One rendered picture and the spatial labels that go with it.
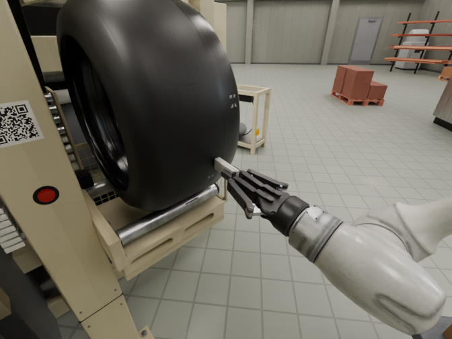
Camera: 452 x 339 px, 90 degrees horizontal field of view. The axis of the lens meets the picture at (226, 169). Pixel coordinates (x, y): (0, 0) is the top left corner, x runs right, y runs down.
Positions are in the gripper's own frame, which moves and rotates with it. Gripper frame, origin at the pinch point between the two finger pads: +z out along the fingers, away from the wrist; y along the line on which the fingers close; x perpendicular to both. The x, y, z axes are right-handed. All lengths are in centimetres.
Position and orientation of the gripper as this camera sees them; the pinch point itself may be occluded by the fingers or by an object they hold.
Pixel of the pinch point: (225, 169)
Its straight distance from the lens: 53.6
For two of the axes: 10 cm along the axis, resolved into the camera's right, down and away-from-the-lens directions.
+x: -1.0, 8.0, 5.9
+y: -7.3, 3.5, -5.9
